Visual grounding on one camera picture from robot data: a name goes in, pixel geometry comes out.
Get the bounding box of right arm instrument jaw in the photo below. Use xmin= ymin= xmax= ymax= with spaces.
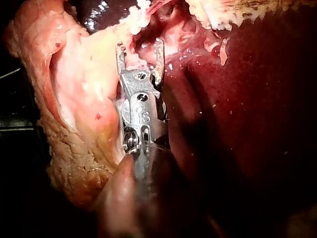
xmin=115 ymin=41 xmax=127 ymax=76
xmin=151 ymin=39 xmax=166 ymax=86

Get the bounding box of thin steel wire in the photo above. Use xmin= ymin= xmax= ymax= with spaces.
xmin=0 ymin=68 xmax=22 ymax=79

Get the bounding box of right arm instrument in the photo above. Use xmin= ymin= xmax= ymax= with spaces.
xmin=119 ymin=70 xmax=170 ymax=156

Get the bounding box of dark red liver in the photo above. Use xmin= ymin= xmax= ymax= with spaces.
xmin=74 ymin=0 xmax=317 ymax=238

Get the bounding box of pale fatty tissue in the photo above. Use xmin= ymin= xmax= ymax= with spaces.
xmin=125 ymin=0 xmax=156 ymax=35
xmin=185 ymin=0 xmax=317 ymax=32

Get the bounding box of gallbladder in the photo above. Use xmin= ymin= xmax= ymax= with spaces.
xmin=2 ymin=0 xmax=149 ymax=211

